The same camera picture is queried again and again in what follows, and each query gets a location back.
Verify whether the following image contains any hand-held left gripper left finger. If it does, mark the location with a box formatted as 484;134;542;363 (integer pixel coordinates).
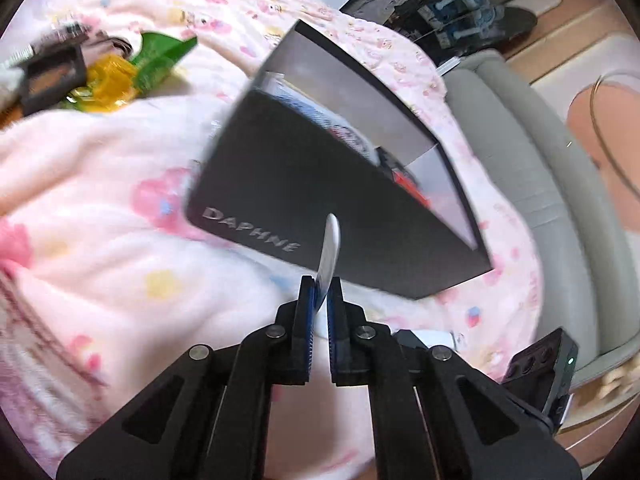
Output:
56;275;321;480

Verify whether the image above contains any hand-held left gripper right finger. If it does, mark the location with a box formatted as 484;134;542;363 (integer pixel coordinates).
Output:
325;276;583;480

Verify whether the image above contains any white thin card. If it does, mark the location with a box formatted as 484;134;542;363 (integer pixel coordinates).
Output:
314;212;342;306

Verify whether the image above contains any black storage box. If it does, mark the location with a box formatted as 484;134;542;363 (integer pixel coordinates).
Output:
184;19;493;301

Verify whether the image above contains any black screen protector box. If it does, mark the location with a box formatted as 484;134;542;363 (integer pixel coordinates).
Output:
375;146;433;208

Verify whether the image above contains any clear cartoon zip pouch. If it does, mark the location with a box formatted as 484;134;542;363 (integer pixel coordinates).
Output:
262;72;376;161

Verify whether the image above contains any white small packet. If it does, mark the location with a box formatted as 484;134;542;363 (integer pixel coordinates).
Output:
424;329;467;352

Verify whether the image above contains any person's leg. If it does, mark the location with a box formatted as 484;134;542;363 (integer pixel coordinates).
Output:
567;72;640;233

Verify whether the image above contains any pink printed blanket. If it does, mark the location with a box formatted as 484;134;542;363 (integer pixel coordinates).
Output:
0;0;546;480

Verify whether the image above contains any green snack packet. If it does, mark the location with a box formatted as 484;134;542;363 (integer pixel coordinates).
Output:
127;31;198;93

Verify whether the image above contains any yellow candy packet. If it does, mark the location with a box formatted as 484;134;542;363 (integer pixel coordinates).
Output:
60;57;138;113

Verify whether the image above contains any dark glass cabinet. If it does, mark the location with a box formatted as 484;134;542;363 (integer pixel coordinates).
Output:
340;0;526;68

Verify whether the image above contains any black square case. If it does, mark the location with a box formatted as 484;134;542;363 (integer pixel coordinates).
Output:
20;44;88;117

